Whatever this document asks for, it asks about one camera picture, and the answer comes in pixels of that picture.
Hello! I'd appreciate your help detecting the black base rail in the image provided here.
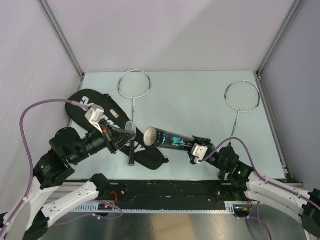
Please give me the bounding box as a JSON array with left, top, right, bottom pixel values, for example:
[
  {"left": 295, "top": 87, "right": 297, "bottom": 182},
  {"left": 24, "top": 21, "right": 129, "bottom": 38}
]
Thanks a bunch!
[{"left": 98, "top": 180, "right": 248, "bottom": 210}]

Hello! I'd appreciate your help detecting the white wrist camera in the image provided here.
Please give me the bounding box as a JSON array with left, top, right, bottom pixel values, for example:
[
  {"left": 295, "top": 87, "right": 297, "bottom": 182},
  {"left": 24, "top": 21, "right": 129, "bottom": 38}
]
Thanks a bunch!
[
  {"left": 190, "top": 143, "right": 208, "bottom": 164},
  {"left": 84, "top": 104, "right": 104, "bottom": 133}
]

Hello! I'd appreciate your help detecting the grey slotted cable duct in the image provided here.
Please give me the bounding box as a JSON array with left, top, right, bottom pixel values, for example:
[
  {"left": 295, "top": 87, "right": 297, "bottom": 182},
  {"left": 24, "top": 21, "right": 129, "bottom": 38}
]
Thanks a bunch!
[{"left": 71, "top": 201, "right": 252, "bottom": 214}]

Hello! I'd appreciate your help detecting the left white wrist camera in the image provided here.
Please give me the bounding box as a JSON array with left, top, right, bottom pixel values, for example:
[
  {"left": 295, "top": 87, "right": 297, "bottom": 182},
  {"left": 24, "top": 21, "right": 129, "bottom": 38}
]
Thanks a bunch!
[{"left": 84, "top": 104, "right": 104, "bottom": 133}]

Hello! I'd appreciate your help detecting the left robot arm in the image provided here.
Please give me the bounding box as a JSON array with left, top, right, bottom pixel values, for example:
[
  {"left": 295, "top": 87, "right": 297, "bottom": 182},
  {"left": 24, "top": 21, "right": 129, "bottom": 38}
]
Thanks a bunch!
[{"left": 0, "top": 124, "right": 136, "bottom": 240}]

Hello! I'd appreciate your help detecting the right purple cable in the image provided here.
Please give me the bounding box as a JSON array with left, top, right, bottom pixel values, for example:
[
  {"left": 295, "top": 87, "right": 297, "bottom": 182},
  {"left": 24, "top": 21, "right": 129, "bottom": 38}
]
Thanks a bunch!
[{"left": 198, "top": 137, "right": 316, "bottom": 203}]

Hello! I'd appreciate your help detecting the white badminton racket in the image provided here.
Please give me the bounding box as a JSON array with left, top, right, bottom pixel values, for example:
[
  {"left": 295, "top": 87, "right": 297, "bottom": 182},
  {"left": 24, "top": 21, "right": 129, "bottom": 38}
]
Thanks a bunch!
[
  {"left": 224, "top": 80, "right": 261, "bottom": 137},
  {"left": 117, "top": 69, "right": 152, "bottom": 166}
]

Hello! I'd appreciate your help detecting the black racket cover bag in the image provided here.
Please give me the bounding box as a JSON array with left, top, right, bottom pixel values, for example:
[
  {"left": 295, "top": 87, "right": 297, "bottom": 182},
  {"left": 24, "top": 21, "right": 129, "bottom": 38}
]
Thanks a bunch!
[{"left": 65, "top": 89, "right": 169, "bottom": 170}]

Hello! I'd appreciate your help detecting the clear plastic tube lid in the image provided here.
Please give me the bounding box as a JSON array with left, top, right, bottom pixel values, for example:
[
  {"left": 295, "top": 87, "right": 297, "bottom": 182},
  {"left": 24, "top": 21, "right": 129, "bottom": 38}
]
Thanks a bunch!
[{"left": 125, "top": 121, "right": 137, "bottom": 134}]

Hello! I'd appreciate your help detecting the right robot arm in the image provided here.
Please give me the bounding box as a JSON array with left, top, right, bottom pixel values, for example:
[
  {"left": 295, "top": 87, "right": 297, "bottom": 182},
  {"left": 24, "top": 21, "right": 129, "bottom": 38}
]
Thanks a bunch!
[{"left": 189, "top": 136, "right": 320, "bottom": 238}]

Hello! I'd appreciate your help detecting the aluminium frame post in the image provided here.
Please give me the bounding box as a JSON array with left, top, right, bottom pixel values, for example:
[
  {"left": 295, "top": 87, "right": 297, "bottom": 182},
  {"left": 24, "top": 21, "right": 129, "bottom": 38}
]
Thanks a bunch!
[
  {"left": 256, "top": 0, "right": 306, "bottom": 79},
  {"left": 37, "top": 0, "right": 85, "bottom": 80}
]

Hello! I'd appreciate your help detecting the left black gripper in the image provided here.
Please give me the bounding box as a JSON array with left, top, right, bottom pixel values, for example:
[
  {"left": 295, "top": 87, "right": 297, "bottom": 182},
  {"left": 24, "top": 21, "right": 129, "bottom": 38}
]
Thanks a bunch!
[{"left": 70, "top": 117, "right": 137, "bottom": 164}]

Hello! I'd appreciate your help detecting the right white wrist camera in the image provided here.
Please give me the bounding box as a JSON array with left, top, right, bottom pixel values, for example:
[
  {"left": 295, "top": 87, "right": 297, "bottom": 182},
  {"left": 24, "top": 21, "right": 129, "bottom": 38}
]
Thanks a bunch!
[{"left": 190, "top": 143, "right": 208, "bottom": 164}]

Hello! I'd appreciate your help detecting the black shuttlecock tube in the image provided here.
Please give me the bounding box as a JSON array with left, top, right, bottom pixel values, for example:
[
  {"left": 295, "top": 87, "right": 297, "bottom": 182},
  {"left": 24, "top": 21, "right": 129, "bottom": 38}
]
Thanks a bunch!
[{"left": 143, "top": 126, "right": 196, "bottom": 152}]

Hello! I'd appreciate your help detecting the left aluminium frame post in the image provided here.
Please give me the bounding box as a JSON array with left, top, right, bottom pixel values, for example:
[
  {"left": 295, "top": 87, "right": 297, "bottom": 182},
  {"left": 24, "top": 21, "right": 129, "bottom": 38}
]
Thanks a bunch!
[{"left": 37, "top": 0, "right": 85, "bottom": 80}]

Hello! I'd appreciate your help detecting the right aluminium frame post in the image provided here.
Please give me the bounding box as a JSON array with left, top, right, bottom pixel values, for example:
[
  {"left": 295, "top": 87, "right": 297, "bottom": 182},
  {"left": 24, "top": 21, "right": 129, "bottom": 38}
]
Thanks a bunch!
[{"left": 256, "top": 0, "right": 306, "bottom": 79}]

